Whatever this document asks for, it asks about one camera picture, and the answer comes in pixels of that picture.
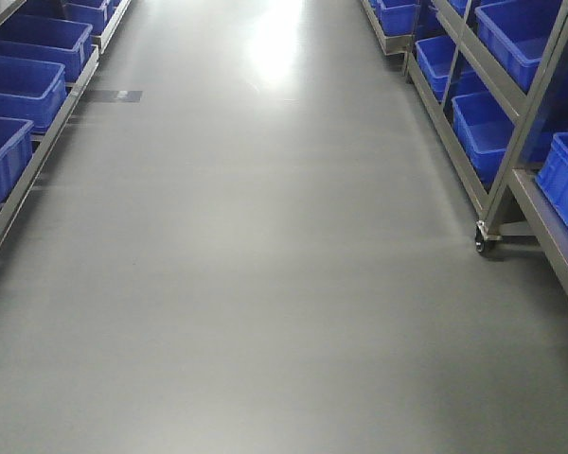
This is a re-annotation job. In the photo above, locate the right steel shelf rack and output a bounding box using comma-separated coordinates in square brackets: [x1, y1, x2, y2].
[363, 1, 568, 296]

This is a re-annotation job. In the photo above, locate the steel shelf rack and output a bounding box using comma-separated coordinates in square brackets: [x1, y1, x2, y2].
[0, 0, 133, 280]
[363, 1, 568, 296]

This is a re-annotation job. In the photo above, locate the left steel shelf rack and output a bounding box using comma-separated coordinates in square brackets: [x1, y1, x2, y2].
[0, 0, 133, 280]

